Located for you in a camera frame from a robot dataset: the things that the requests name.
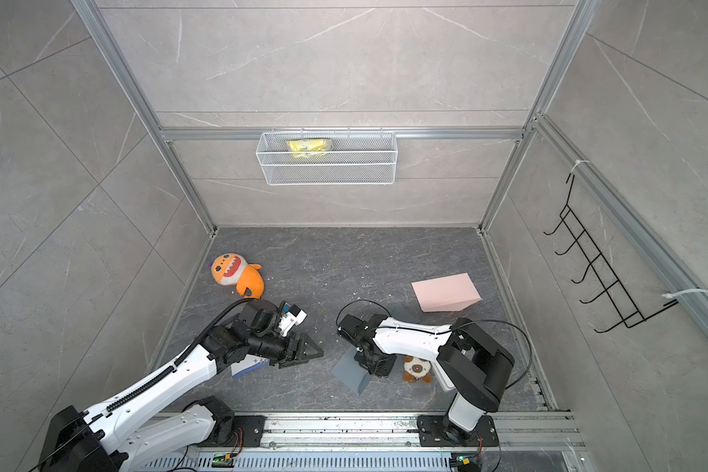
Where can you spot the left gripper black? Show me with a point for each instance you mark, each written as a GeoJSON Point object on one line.
{"type": "Point", "coordinates": [289, 356]}

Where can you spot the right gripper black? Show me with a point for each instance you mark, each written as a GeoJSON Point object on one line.
{"type": "Point", "coordinates": [379, 371]}

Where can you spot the white blue letter paper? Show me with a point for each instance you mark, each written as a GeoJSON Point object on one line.
{"type": "Point", "coordinates": [249, 364]}

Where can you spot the pink envelope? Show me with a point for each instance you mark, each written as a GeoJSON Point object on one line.
{"type": "Point", "coordinates": [446, 294]}

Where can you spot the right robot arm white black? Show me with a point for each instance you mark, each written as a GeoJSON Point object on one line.
{"type": "Point", "coordinates": [463, 357]}

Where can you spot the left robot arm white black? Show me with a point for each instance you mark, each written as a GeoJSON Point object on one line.
{"type": "Point", "coordinates": [118, 434]}

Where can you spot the brown white bear plush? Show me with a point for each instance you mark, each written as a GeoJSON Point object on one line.
{"type": "Point", "coordinates": [417, 370]}

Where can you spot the white rectangular box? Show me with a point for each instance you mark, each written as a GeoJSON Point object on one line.
{"type": "Point", "coordinates": [443, 379]}

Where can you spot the orange shark plush toy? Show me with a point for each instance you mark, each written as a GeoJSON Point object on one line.
{"type": "Point", "coordinates": [234, 270]}

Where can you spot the yellow packet in basket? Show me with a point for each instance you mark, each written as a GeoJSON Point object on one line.
{"type": "Point", "coordinates": [309, 148]}

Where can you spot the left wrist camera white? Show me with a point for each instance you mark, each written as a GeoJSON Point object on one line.
{"type": "Point", "coordinates": [290, 316]}

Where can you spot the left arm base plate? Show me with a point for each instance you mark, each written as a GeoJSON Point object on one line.
{"type": "Point", "coordinates": [243, 431]}

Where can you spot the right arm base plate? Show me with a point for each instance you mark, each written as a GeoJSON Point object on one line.
{"type": "Point", "coordinates": [436, 431]}

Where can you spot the black wire hook rack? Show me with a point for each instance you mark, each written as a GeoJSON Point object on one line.
{"type": "Point", "coordinates": [598, 268]}

